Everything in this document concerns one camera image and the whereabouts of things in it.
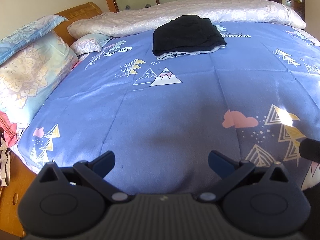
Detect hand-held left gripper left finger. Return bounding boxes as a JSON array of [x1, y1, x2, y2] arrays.
[[37, 150, 132, 203]]

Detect pink cloth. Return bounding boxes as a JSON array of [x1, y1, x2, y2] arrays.
[[0, 110, 19, 147]]

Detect pale pink quilt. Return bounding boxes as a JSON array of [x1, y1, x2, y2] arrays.
[[68, 0, 307, 39]]

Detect light grey folded garment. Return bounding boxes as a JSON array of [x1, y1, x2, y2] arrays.
[[156, 44, 228, 61]]

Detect blue printed bed sheet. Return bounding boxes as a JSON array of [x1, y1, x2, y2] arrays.
[[10, 21, 320, 193]]

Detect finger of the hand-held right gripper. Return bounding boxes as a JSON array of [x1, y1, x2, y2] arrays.
[[299, 137, 320, 163]]

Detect wooden headboard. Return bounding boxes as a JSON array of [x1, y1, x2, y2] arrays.
[[54, 2, 104, 40]]

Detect grey cloth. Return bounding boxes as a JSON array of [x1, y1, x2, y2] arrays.
[[0, 132, 12, 187]]

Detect small floral pillow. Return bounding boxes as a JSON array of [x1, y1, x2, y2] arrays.
[[70, 33, 111, 56]]

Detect wooden bed frame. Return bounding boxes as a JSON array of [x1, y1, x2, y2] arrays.
[[0, 150, 38, 240]]

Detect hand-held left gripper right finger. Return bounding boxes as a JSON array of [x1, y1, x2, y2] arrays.
[[199, 150, 290, 202]]

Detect large floral pillow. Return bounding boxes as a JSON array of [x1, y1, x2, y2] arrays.
[[0, 32, 79, 127]]

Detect black pants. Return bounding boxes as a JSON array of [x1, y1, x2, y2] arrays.
[[152, 15, 227, 57]]

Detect blue patchwork pillow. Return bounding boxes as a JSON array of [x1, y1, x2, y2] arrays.
[[0, 15, 68, 66]]

